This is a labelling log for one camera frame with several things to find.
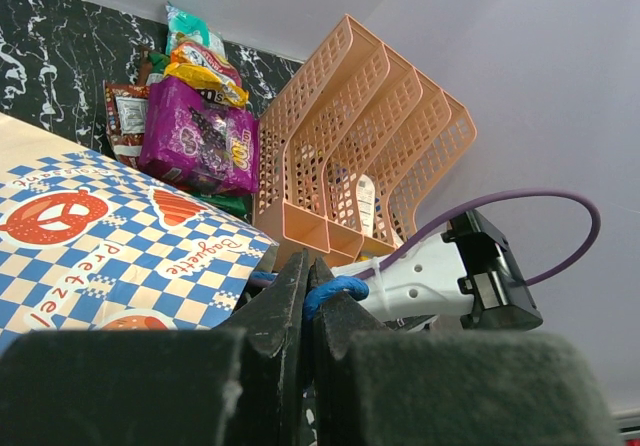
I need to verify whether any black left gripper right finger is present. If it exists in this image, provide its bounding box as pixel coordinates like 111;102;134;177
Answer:
307;260;620;445

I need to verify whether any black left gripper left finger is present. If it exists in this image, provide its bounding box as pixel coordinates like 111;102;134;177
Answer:
1;252;309;445

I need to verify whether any checkered paper bag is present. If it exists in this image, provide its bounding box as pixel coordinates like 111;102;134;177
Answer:
1;116;272;354

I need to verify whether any purple snack bag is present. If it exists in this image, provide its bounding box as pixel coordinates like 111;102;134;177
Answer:
138;76;260;196

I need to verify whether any yellow M&M's candy bag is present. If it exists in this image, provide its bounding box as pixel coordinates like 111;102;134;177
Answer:
164;62;249;108

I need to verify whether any orange Doritos bag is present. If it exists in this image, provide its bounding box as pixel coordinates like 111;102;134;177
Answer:
104;82;150;169

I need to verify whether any orange Fox's candy bag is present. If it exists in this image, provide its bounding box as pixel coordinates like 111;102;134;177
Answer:
169;40;242;87

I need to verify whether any teal mint candy bag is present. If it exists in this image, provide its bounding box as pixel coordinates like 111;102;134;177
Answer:
165;2;227;58

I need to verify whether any brown Kettle chips bag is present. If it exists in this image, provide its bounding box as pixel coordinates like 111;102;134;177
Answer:
136;45;170;86

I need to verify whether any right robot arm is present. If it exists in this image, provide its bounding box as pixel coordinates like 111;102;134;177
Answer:
304;211;621;445

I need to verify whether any white label card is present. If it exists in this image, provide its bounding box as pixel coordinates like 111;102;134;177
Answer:
356;175;376;237

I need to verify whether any pink desk organizer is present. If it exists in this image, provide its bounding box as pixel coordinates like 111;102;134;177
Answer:
253;16;477;266

